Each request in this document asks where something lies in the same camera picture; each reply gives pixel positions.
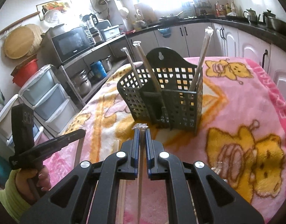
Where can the red plastic bucket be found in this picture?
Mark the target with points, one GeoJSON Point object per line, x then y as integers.
{"type": "Point", "coordinates": [25, 73]}

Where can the yellow-green left sleeve forearm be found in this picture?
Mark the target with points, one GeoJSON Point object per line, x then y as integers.
{"type": "Point", "coordinates": [11, 202]}

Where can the plastic drawer unit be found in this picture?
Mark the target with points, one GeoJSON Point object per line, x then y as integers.
{"type": "Point", "coordinates": [52, 106]}

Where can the steel pot on shelf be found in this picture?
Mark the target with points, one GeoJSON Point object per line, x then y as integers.
{"type": "Point", "coordinates": [82, 83]}

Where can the fruit picture poster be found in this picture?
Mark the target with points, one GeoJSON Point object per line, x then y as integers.
{"type": "Point", "coordinates": [61, 5]}

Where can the round bamboo tray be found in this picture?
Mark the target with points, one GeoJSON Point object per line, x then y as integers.
{"type": "Point", "coordinates": [23, 41]}

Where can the left hand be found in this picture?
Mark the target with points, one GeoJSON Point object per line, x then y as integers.
{"type": "Point", "coordinates": [41, 179]}

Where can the black microwave oven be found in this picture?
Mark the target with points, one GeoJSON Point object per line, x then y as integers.
{"type": "Point", "coordinates": [63, 46]}

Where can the steel kettle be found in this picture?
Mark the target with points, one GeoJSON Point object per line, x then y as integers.
{"type": "Point", "coordinates": [251, 16]}

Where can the steel mixing bowl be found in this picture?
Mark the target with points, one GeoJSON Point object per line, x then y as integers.
{"type": "Point", "coordinates": [275, 24]}

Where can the wrapped chopsticks in basket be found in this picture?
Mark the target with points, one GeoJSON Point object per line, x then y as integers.
{"type": "Point", "coordinates": [125, 50]}
{"type": "Point", "coordinates": [137, 45]}
{"type": "Point", "coordinates": [205, 45]}

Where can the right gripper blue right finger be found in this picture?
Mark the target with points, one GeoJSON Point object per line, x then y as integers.
{"type": "Point", "coordinates": [150, 153]}

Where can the pink cartoon fleece blanket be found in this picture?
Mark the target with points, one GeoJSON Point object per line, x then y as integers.
{"type": "Point", "coordinates": [242, 133]}

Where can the wooden chopsticks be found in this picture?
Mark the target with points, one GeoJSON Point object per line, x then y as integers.
{"type": "Point", "coordinates": [142, 129]}

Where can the black frying pan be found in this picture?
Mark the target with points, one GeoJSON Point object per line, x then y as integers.
{"type": "Point", "coordinates": [170, 19]}

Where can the white kitchen cabinets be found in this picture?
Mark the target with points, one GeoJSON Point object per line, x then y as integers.
{"type": "Point", "coordinates": [230, 39]}

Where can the blue canister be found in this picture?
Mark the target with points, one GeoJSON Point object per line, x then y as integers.
{"type": "Point", "coordinates": [98, 70]}

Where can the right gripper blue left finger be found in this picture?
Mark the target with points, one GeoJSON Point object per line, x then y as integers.
{"type": "Point", "coordinates": [135, 152]}

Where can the dark green perforated utensil basket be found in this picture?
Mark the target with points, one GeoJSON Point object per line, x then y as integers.
{"type": "Point", "coordinates": [175, 106]}

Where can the metal shelf rack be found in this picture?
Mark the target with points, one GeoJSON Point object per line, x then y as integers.
{"type": "Point", "coordinates": [112, 58]}

